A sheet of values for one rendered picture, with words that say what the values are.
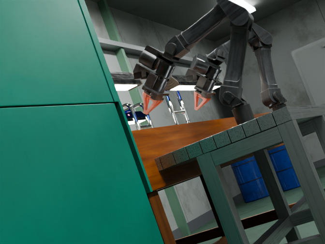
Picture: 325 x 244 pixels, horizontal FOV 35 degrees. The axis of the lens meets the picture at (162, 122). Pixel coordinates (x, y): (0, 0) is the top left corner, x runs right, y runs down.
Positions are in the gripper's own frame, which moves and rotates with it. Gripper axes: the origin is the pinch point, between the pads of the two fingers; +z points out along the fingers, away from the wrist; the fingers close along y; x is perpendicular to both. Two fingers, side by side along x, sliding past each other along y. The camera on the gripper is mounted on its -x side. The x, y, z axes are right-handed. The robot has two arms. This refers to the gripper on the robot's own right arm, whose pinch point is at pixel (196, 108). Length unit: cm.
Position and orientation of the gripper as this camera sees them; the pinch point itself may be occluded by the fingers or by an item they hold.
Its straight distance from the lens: 225.7
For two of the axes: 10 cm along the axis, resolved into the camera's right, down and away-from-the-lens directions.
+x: 7.9, 4.7, -3.9
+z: -4.0, 8.8, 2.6
